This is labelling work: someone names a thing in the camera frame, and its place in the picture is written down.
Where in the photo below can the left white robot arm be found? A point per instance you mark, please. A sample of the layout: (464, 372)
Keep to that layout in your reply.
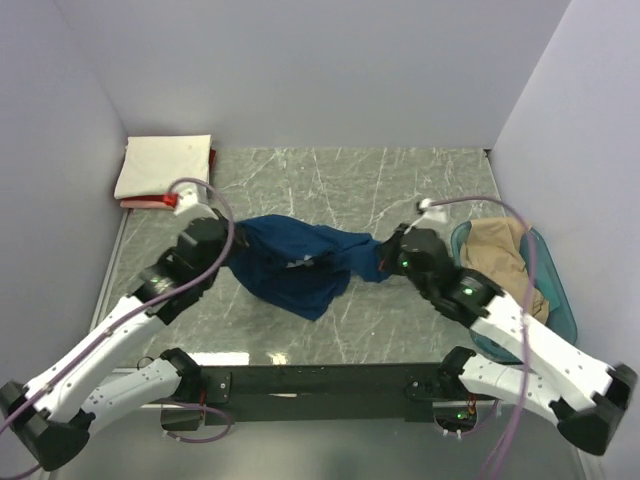
(55, 413)

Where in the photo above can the wrist white camera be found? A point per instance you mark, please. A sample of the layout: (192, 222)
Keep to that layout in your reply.
(188, 200)
(430, 216)

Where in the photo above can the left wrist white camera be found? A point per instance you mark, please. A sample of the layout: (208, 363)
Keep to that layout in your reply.
(188, 200)

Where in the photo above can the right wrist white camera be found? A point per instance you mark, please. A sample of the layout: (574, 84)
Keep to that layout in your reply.
(430, 216)

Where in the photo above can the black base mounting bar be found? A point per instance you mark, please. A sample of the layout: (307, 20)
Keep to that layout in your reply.
(328, 392)

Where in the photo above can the folded pink t shirt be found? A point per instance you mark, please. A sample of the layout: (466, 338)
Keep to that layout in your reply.
(144, 202)

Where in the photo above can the tan t shirt in bin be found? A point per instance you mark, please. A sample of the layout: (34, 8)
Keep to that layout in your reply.
(492, 246)

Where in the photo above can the folded cream t shirt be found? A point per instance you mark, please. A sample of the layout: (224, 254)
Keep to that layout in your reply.
(153, 163)

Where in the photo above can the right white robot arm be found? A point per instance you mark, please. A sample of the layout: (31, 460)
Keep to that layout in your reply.
(583, 397)

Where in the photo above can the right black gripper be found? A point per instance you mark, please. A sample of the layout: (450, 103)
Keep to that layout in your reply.
(390, 250)

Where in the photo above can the folded dark red t shirt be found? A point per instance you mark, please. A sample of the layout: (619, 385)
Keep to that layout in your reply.
(212, 161)

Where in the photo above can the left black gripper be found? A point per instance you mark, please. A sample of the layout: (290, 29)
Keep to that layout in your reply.
(239, 240)

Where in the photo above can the teal plastic bin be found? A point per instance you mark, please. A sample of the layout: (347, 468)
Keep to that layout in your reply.
(547, 281)

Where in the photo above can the blue printed t shirt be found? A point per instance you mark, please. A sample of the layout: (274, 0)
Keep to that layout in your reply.
(299, 267)

